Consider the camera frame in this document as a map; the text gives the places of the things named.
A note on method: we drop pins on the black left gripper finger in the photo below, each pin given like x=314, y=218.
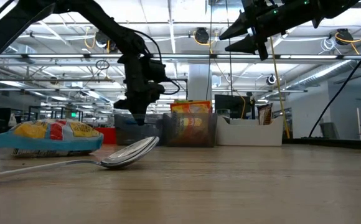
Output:
x=123, y=104
x=139, y=116

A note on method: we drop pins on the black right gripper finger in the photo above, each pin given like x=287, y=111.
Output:
x=239, y=29
x=246, y=45

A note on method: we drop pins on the orange ramen packet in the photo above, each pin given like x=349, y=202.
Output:
x=191, y=107

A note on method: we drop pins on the brown snack sachet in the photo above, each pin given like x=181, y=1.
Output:
x=264, y=115

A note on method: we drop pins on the white plastic bin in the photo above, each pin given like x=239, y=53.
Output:
x=249, y=133

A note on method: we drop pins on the blue yellow ramen packet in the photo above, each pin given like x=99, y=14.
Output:
x=28, y=130

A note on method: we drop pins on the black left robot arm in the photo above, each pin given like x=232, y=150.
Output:
x=105, y=21

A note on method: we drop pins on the grey translucent plastic bin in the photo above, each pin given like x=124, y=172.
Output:
x=155, y=132
x=205, y=138

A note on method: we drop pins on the green exit sign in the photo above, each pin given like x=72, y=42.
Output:
x=73, y=114

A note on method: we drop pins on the white building column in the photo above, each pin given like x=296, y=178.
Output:
x=199, y=84

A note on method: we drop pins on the black monitor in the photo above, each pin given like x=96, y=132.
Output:
x=230, y=105

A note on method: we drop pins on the person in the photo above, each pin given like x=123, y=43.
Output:
x=12, y=119

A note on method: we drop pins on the grey waste bin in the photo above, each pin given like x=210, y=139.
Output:
x=329, y=130

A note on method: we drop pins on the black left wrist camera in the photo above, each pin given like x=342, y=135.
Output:
x=158, y=70

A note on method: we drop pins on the black camera stand frame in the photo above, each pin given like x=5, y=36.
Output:
x=180, y=80

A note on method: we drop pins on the black aluminium table frame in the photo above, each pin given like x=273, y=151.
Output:
x=345, y=142

